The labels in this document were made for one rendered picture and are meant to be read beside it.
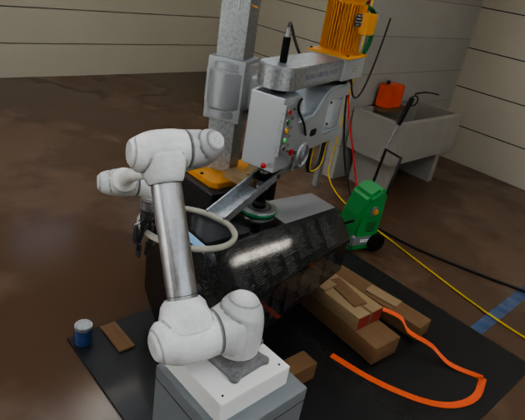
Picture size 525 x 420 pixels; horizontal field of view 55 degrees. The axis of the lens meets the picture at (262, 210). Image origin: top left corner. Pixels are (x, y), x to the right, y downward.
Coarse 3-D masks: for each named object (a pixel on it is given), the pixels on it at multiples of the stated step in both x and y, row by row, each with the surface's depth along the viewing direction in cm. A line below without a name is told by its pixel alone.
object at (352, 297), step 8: (328, 280) 347; (336, 280) 349; (320, 288) 339; (328, 288) 339; (336, 288) 340; (344, 288) 342; (344, 296) 334; (352, 296) 335; (352, 304) 327; (360, 304) 328
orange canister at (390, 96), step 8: (384, 88) 553; (392, 88) 550; (400, 88) 560; (384, 96) 555; (392, 96) 556; (400, 96) 566; (376, 104) 565; (384, 104) 557; (392, 104) 564; (400, 104) 591; (384, 112) 554
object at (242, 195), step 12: (288, 168) 301; (252, 180) 292; (276, 180) 293; (228, 192) 275; (240, 192) 283; (252, 192) 276; (216, 204) 268; (228, 204) 274; (240, 204) 267; (228, 216) 261
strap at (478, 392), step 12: (396, 312) 333; (420, 336) 331; (432, 348) 324; (336, 360) 313; (444, 360) 325; (360, 372) 307; (468, 372) 321; (384, 384) 301; (480, 384) 314; (408, 396) 296; (480, 396) 305
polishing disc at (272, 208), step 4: (268, 204) 304; (272, 204) 304; (244, 208) 294; (248, 208) 295; (252, 208) 295; (256, 208) 296; (264, 208) 298; (268, 208) 299; (272, 208) 299; (276, 208) 300; (248, 212) 292; (252, 212) 291; (256, 212) 291; (260, 212) 292; (264, 212) 293; (268, 212) 294; (272, 212) 295
